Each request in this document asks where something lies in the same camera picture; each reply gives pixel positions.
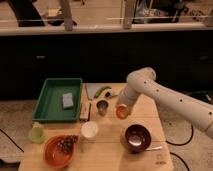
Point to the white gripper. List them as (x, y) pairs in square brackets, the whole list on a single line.
[(128, 97)]

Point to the orange apple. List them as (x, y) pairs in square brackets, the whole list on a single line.
[(121, 111)]

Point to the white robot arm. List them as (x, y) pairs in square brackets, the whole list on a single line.
[(142, 81)]

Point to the small metal cup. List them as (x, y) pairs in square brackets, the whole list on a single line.
[(102, 107)]

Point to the white paper cup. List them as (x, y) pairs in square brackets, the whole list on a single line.
[(89, 130)]

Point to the light green plastic cup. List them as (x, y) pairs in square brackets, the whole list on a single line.
[(36, 134)]

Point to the spoon with dark head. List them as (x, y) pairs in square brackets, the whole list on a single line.
[(110, 95)]

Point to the green cucumber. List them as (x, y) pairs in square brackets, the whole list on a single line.
[(100, 90)]

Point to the dark purple bowl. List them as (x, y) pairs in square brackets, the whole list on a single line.
[(137, 138)]

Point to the wooden block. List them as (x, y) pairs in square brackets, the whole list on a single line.
[(85, 111)]

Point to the blue sponge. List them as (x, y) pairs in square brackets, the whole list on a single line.
[(67, 100)]

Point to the green plastic tray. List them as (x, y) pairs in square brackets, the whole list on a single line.
[(50, 107)]

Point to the bunch of dark grapes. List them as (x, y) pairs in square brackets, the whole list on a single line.
[(65, 144)]

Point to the orange plastic bowl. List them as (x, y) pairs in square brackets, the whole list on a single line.
[(54, 157)]

